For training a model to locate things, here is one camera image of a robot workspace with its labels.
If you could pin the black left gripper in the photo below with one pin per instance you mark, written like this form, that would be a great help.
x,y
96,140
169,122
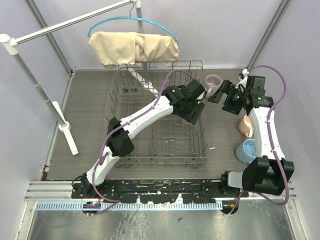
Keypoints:
x,y
194,113

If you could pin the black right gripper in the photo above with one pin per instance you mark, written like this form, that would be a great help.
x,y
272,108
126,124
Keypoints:
x,y
225,88

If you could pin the lilac ceramic mug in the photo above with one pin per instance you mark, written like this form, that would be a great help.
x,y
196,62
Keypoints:
x,y
212,84

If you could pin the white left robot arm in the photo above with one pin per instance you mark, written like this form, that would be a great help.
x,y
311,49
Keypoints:
x,y
120,134

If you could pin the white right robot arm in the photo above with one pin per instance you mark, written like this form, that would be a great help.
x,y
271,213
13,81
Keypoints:
x,y
270,172

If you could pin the pink ceramic mug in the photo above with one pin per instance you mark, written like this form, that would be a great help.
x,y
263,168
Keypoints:
x,y
245,127

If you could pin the blue ceramic mug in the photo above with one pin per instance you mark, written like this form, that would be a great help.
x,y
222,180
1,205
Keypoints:
x,y
246,152

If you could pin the beige cloth on hanger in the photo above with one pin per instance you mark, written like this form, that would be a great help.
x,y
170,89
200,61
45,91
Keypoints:
x,y
130,48

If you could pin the teal clothes hanger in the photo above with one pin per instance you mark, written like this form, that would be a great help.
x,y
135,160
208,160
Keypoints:
x,y
133,22

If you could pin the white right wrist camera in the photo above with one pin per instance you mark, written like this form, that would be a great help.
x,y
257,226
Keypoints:
x,y
243,77

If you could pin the grey wire dish rack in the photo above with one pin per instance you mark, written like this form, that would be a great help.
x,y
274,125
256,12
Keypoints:
x,y
164,142

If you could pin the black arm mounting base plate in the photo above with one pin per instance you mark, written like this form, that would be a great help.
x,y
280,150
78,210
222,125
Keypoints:
x,y
156,191

